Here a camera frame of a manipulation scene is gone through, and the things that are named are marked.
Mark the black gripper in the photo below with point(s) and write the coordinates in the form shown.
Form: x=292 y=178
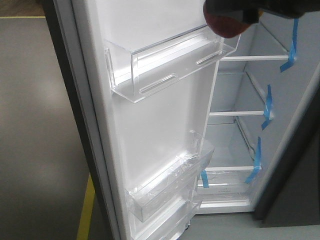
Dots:
x=247 y=11

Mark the red yellow apple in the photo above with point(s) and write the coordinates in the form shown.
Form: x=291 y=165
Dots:
x=224 y=26

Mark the fridge door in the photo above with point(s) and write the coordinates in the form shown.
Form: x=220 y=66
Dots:
x=129 y=142

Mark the dark grey fridge body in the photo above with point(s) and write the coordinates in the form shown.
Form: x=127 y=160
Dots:
x=286 y=191

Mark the blue tape strip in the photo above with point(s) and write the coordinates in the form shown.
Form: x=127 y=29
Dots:
x=257 y=163
x=292 y=56
x=268 y=108
x=204 y=178

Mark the clear upper door bin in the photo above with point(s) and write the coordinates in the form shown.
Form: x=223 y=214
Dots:
x=136 y=74

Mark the clear door bin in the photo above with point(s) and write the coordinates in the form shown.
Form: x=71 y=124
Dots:
x=145 y=200
x=170 y=221
x=136 y=74

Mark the left blue tape strip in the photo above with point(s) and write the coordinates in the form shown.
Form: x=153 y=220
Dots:
x=204 y=178

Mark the clear middle door bin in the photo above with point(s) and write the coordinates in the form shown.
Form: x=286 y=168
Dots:
x=145 y=200

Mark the clear lower door bin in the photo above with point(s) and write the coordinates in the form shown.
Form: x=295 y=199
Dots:
x=170 y=221

